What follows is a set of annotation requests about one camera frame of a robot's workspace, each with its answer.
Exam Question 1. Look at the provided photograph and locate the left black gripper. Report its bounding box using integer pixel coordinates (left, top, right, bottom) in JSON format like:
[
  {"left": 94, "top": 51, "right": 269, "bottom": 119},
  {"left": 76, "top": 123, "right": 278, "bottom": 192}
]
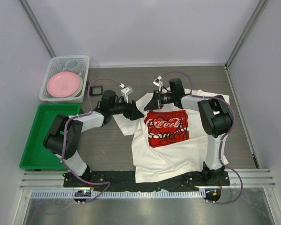
[{"left": 109, "top": 95, "right": 144, "bottom": 120}]

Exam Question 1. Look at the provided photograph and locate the black box with orange brooch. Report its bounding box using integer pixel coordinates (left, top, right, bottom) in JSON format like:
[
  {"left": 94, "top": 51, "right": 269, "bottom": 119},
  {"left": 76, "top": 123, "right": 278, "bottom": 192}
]
[{"left": 85, "top": 81, "right": 103, "bottom": 97}]

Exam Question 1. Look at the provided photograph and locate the white plastic basket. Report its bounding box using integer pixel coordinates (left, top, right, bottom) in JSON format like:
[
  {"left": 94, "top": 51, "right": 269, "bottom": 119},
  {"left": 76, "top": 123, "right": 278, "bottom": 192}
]
[{"left": 39, "top": 55, "right": 90, "bottom": 104}]

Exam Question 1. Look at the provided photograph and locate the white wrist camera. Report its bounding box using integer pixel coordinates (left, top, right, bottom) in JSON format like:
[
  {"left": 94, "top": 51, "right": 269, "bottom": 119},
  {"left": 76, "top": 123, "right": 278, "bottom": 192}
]
[
  {"left": 153, "top": 76, "right": 163, "bottom": 91},
  {"left": 119, "top": 83, "right": 133, "bottom": 103}
]

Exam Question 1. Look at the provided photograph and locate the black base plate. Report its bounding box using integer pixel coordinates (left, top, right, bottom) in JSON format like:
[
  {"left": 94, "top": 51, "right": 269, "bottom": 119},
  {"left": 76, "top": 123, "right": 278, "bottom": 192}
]
[{"left": 63, "top": 169, "right": 231, "bottom": 191}]

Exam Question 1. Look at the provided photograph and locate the white slotted cable duct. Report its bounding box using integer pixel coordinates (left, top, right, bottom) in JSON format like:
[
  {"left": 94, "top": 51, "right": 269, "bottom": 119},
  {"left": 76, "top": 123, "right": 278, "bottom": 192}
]
[{"left": 30, "top": 189, "right": 206, "bottom": 199}]

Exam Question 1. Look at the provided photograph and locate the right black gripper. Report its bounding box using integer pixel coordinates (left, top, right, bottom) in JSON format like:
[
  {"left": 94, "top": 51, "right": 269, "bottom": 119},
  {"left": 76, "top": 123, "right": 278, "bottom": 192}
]
[{"left": 144, "top": 90, "right": 175, "bottom": 111}]

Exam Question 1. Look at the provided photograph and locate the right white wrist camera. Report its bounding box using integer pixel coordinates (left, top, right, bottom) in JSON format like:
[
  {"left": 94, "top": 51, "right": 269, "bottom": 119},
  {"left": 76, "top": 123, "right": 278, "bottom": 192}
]
[{"left": 153, "top": 76, "right": 163, "bottom": 91}]

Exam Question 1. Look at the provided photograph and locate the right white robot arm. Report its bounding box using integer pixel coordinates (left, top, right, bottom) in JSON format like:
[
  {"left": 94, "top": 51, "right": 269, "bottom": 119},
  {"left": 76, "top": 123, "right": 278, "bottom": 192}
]
[{"left": 144, "top": 76, "right": 235, "bottom": 185}]

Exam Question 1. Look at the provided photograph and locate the pink plate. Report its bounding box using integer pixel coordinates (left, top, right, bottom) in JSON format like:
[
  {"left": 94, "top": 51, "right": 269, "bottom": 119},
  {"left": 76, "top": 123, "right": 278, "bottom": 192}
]
[{"left": 47, "top": 72, "right": 80, "bottom": 98}]

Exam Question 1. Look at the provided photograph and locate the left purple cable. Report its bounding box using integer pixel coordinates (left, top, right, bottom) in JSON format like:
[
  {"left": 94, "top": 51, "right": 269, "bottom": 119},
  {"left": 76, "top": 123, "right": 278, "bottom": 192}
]
[{"left": 60, "top": 77, "right": 125, "bottom": 203}]

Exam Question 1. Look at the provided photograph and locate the light blue cup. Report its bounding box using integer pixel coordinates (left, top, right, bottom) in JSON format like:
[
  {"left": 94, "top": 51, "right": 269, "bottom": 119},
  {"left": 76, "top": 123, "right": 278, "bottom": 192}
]
[{"left": 63, "top": 60, "right": 81, "bottom": 76}]

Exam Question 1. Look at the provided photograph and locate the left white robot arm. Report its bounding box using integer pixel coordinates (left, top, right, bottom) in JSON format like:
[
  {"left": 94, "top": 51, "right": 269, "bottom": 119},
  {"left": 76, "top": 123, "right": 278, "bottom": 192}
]
[{"left": 43, "top": 90, "right": 144, "bottom": 187}]

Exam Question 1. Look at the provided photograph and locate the white printed t-shirt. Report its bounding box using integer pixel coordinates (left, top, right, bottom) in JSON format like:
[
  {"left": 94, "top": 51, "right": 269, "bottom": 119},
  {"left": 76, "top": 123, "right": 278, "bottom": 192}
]
[{"left": 113, "top": 87, "right": 230, "bottom": 184}]

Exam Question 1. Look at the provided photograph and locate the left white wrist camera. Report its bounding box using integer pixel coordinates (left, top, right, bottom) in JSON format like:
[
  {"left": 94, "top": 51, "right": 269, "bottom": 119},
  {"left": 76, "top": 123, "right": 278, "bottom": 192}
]
[{"left": 119, "top": 83, "right": 133, "bottom": 103}]

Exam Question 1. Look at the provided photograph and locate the green plastic tray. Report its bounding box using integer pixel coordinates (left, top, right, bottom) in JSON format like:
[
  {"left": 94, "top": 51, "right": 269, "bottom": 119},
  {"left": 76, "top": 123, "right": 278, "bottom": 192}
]
[{"left": 19, "top": 104, "right": 81, "bottom": 170}]

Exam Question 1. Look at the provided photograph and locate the yellow-green plate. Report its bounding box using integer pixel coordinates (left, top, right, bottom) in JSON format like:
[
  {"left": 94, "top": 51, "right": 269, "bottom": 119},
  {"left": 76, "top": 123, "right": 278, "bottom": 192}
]
[{"left": 73, "top": 77, "right": 83, "bottom": 97}]

